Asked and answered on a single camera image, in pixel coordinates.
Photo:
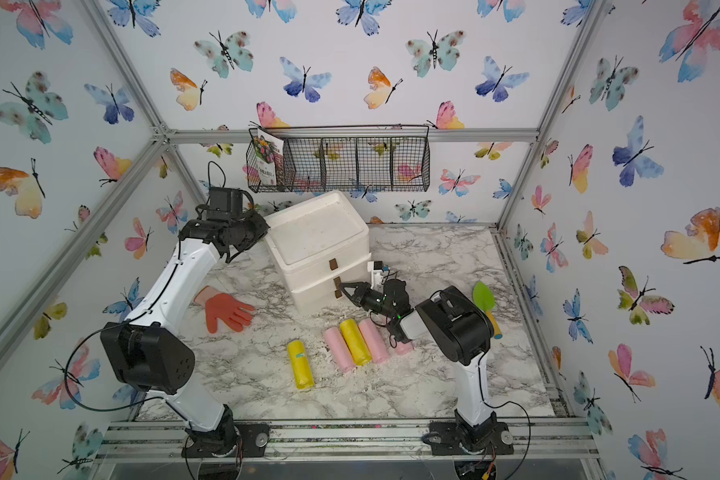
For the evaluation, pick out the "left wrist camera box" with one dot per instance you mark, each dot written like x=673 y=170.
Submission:
x=224 y=204

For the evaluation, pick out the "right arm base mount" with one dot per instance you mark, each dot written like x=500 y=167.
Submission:
x=457 y=437

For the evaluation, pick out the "red work glove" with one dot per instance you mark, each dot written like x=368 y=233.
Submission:
x=223 y=307

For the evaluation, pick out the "yellow trash bag roll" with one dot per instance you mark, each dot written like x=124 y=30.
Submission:
x=299 y=362
x=355 y=342

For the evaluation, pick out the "white drawer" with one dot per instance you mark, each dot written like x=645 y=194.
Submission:
x=323 y=293
x=322 y=265

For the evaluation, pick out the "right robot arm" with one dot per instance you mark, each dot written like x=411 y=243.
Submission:
x=460 y=329

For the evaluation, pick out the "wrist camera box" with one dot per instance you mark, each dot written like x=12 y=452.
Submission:
x=379 y=272
x=224 y=204

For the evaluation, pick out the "white three-drawer cabinet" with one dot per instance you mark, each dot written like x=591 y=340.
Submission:
x=312 y=226

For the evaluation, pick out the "white top drawer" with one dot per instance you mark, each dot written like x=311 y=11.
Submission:
x=322 y=265

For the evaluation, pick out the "pink trash bag roll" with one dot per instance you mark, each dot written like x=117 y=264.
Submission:
x=401 y=348
x=374 y=341
x=339 y=350

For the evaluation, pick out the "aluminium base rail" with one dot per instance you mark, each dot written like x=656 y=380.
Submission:
x=339 y=440

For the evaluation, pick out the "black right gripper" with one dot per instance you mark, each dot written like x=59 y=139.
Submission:
x=360 y=294

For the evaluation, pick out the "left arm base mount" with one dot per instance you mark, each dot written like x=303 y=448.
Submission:
x=229 y=439

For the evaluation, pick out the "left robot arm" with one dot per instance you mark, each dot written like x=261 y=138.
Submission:
x=144 y=350

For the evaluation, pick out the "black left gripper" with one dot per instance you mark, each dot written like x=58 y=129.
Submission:
x=259 y=221

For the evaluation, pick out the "black wire wall basket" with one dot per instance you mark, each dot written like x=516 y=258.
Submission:
x=375 y=158

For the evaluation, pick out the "seed packet in basket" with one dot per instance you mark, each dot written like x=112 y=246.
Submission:
x=269 y=157

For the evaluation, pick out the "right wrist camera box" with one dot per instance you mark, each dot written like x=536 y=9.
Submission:
x=379 y=272

